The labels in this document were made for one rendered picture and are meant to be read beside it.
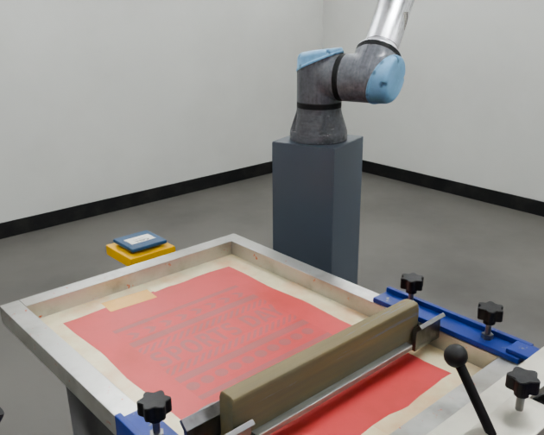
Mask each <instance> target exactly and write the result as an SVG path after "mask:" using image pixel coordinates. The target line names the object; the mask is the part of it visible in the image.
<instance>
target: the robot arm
mask: <svg viewBox="0 0 544 435"><path fill-rule="evenodd" d="M413 4H414V0H379V2H378V5H377V7H376V11H375V14H374V16H373V19H372V22H371V25H370V28H369V31H368V34H367V36H366V39H365V40H362V41H360V42H359V43H358V44H357V47H356V50H355V53H354V54H344V50H343V48H342V47H334V48H326V49H319V50H313V51H306V52H302V53H300V54H299V56H298V59H297V69H296V72H297V110H296V113H295V116H294V120H293V123H292V126H291V129H290V140H291V141H292V142H297V143H302V144H309V145H330V144H337V143H341V142H345V141H347V128H346V125H345V120H344V117H343V114H342V110H341V106H342V101H346V102H358V103H369V104H388V103H391V102H392V101H394V100H395V99H396V97H397V96H398V95H399V93H400V91H401V89H402V85H403V82H404V75H405V70H406V68H405V62H404V60H403V58H402V54H401V52H400V51H399V46H400V44H401V41H402V37H403V33H404V30H405V28H406V25H407V22H408V18H409V15H410V12H411V9H412V7H413Z"/></svg>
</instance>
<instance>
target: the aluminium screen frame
mask: <svg viewBox="0 0 544 435"><path fill-rule="evenodd" d="M231 254H233V255H235V256H238V257H240V258H242V259H244V260H245V261H247V262H251V263H253V264H255V265H257V266H259V267H261V268H264V269H266V270H268V271H270V272H272V273H274V274H277V275H280V276H281V277H283V278H285V279H287V280H289V281H292V282H294V283H296V284H298V285H301V286H303V287H305V288H307V289H310V290H312V291H314V292H316V293H318V294H321V295H323V296H325V297H327V298H328V299H332V300H334V301H336V302H338V303H339V304H342V305H344V306H347V307H349V308H351V309H353V310H355V311H357V312H360V313H362V314H364V315H366V316H368V317H370V316H372V315H374V314H376V313H378V312H380V311H382V310H384V309H386V308H387V307H385V306H381V305H379V304H377V303H375V302H373V298H374V297H376V296H377V295H379V294H378V293H374V292H372V291H371V290H368V289H366V288H364V287H360V286H358V285H356V284H354V283H351V282H349V281H346V280H344V279H341V278H339V277H338V276H335V275H333V274H329V273H327V272H325V271H323V270H320V269H318V268H315V267H313V266H310V265H308V264H306V263H304V262H301V261H298V260H296V259H294V258H292V257H290V256H287V255H284V254H282V253H280V252H277V251H275V250H273V249H270V248H267V247H265V246H263V245H261V244H259V243H255V242H253V241H251V240H249V239H247V238H244V237H242V236H239V235H237V234H230V235H228V236H223V237H220V238H217V239H214V240H211V241H209V242H205V243H201V244H198V245H194V246H192V247H189V248H186V249H181V250H178V251H175V252H173V253H169V254H166V255H162V256H158V257H156V258H153V259H150V260H147V261H144V262H139V263H137V264H133V265H130V266H128V267H125V268H120V269H117V270H114V271H111V272H108V273H105V274H101V275H97V276H94V277H92V278H89V279H85V280H82V281H78V282H75V283H72V284H69V285H66V286H63V287H58V288H55V289H53V290H49V291H46V292H44V293H39V294H36V295H33V296H30V297H27V298H24V299H19V300H17V301H14V302H10V303H8V304H5V305H2V306H0V313H1V317H2V322H3V324H4V325H5V326H6V327H7V328H8V329H9V330H10V331H11V332H12V333H13V334H14V335H15V336H16V337H17V338H18V339H19V340H20V341H21V342H22V343H23V344H24V345H25V346H26V347H27V348H28V349H29V350H30V351H31V352H32V353H33V354H34V355H35V356H36V357H37V358H38V359H39V360H40V361H41V362H42V363H43V364H44V365H45V366H46V367H47V368H48V369H49V370H50V371H51V372H52V373H53V374H54V375H55V376H56V377H57V378H58V379H59V380H60V381H61V382H62V383H63V384H64V385H65V386H66V387H67V388H68V389H69V390H70V391H71V392H72V393H73V394H74V395H75V396H76V397H77V398H78V399H79V400H80V401H81V402H82V403H83V404H84V405H85V406H86V407H87V408H88V409H89V410H90V411H91V412H92V413H93V414H94V415H95V416H96V417H97V418H98V419H99V420H100V421H101V422H102V423H103V424H104V425H105V426H106V427H107V428H108V429H109V430H110V431H111V432H112V433H113V434H114V435H117V430H116V422H115V415H116V414H118V413H121V414H122V415H123V416H126V415H128V414H130V413H133V412H134V411H136V410H137V405H136V403H135V402H134V401H132V400H131V399H130V398H129V397H128V396H127V395H126V394H124V393H123V392H122V391H121V390H120V389H119V388H117V387H116V386H115V385H114V384H113V383H112V382H111V381H109V380H108V379H107V378H106V377H105V376H104V375H102V374H101V373H100V372H99V371H98V370H97V369H95V368H94V367H93V366H92V365H91V364H90V363H89V362H87V361H86V359H85V358H84V357H82V355H80V354H79V353H78V352H77V351H76V350H75V349H73V348H72V347H71V346H70V345H69V344H68V343H67V342H65V341H64V340H63V339H62V338H61V337H60V336H58V335H57V334H56V333H55V332H54V331H53V330H52V329H50V328H49V327H48V326H47V325H46V324H45V323H44V322H42V321H41V320H40V318H43V317H46V316H48V315H51V314H54V313H57V312H61V311H64V310H66V309H69V308H72V307H75V306H79V305H82V304H85V303H87V302H90V301H93V300H95V299H100V298H103V297H105V296H108V295H111V294H114V293H118V292H121V291H123V290H126V289H129V288H132V287H135V286H138V285H141V284H143V283H146V282H149V281H153V280H156V279H159V278H161V277H164V276H167V275H170V274H174V273H177V272H180V271H182V270H185V269H188V268H192V267H195V266H198V265H200V264H203V263H206V262H210V261H213V260H216V259H218V258H221V257H224V256H227V255H231ZM450 344H460V345H462V346H463V347H464V348H465V349H466V351H467V354H468V360H467V362H469V363H471V364H474V365H476V366H478V367H479V368H481V370H480V371H478V372H477V373H476V374H475V375H473V376H472V377H471V378H472V380H473V382H474V385H475V387H476V389H477V391H478V394H481V393H482V392H483V391H485V390H486V389H487V388H489V387H490V386H492V385H493V384H494V383H496V382H497V381H499V380H500V379H501V378H503V377H504V376H505V375H506V374H507V373H508V372H510V371H511V370H513V368H514V367H517V366H518V365H520V364H521V363H523V362H524V361H525V360H523V361H521V362H520V363H518V364H516V363H514V362H511V361H509V360H506V359H504V358H502V357H500V356H497V355H495V354H492V353H490V352H489V351H486V350H483V349H480V348H478V347H477V346H474V345H472V344H469V343H467V342H465V341H463V340H460V339H458V338H456V337H453V336H451V335H448V334H446V333H444V332H443V331H440V336H439V338H437V339H435V340H434V341H432V342H431V343H430V345H432V346H434V347H436V348H438V349H440V350H443V351H445V349H446V347H447V346H449V345H450ZM470 401H471V400H470V398H469V396H468V394H467V393H466V390H465V387H464V385H463V383H461V384H460V385H459V386H457V387H456V388H455V389H453V390H452V391H451V392H449V393H448V394H446V395H445V396H443V397H442V398H440V399H439V400H437V401H436V402H434V403H433V404H432V405H431V406H430V407H428V408H426V409H425V410H423V411H422V412H421V413H419V414H417V415H416V416H415V417H413V418H412V419H411V420H409V421H408V422H407V423H405V424H404V425H402V426H401V427H399V428H398V429H396V430H395V431H393V432H392V433H390V435H427V434H428V433H429V432H430V431H432V430H433V429H434V428H435V427H437V426H438V425H440V424H441V423H442V422H444V421H445V420H446V419H448V418H449V417H451V416H452V415H453V414H455V413H456V412H457V411H458V410H459V409H461V408H462V407H464V406H465V405H466V404H468V403H469V402H470Z"/></svg>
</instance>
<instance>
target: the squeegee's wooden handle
mask: <svg viewBox="0 0 544 435"><path fill-rule="evenodd" d="M418 313H419V305H418V303H417V302H415V301H413V300H411V299H403V300H401V301H399V302H398V303H396V304H394V305H392V306H390V307H388V308H386V309H384V310H382V311H380V312H378V313H376V314H374V315H372V316H370V317H368V318H366V319H364V320H362V321H360V322H358V323H356V324H354V325H352V326H350V327H348V328H346V329H344V330H342V331H340V332H338V333H336V334H334V335H332V336H330V337H328V338H326V339H324V340H322V341H320V342H318V343H316V344H314V345H312V346H310V347H308V348H306V349H304V350H302V351H300V352H298V353H296V354H294V355H292V356H290V357H288V358H286V359H284V360H282V361H280V362H278V363H276V364H274V365H272V366H270V367H268V368H266V369H264V370H262V371H260V372H258V373H256V374H254V375H252V376H251V377H249V378H247V379H245V380H243V381H241V382H239V383H237V384H235V385H233V386H231V387H229V388H227V389H225V390H223V391H221V392H220V395H219V404H220V425H221V435H225V434H226V433H227V432H230V431H232V430H234V429H235V428H237V427H239V426H241V425H242V424H244V423H246V422H248V421H249V420H251V419H253V420H254V422H255V425H253V426H252V427H251V431H253V430H255V429H256V428H258V427H259V426H262V425H264V424H265V423H267V422H269V421H271V420H272V419H274V418H276V417H277V416H279V415H281V414H283V413H285V412H286V411H287V410H289V409H291V408H293V407H295V406H297V405H299V404H300V403H301V402H303V401H305V400H307V399H309V398H311V397H312V396H314V395H316V394H317V393H319V392H321V391H322V390H324V389H326V388H328V387H330V386H331V385H333V384H334V383H336V382H338V381H340V380H342V379H344V378H346V376H348V375H350V374H352V373H354V372H356V371H357V370H359V369H361V368H362V367H364V366H366V365H368V364H369V363H372V362H374V361H375V360H376V359H378V358H380V357H381V356H384V355H385V354H387V353H389V352H390V351H392V350H394V349H396V348H397V347H399V346H401V345H403V344H405V343H409V344H411V343H412V340H413V329H414V328H416V327H417V325H418Z"/></svg>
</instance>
